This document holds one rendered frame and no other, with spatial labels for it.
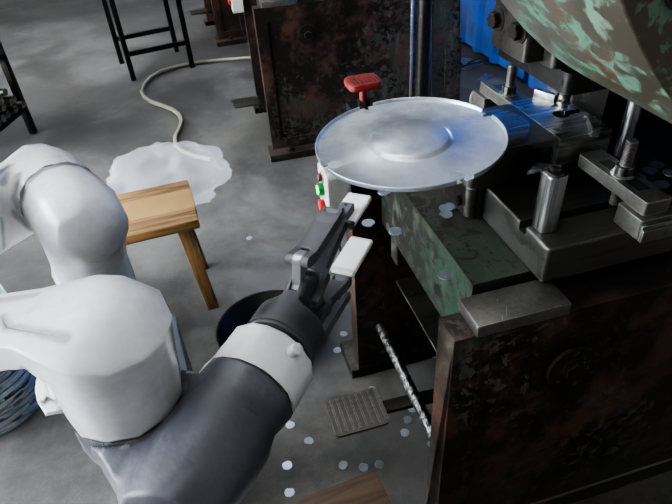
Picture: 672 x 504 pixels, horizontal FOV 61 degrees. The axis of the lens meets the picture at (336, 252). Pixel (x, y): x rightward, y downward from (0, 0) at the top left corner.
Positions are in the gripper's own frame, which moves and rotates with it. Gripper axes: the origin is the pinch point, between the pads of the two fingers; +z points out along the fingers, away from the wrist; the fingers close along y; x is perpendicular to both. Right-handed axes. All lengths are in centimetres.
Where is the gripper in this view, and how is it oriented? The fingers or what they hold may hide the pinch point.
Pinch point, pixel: (352, 232)
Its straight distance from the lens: 68.9
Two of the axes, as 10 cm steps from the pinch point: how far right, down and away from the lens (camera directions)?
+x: -9.2, -1.9, 3.4
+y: -0.6, -7.9, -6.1
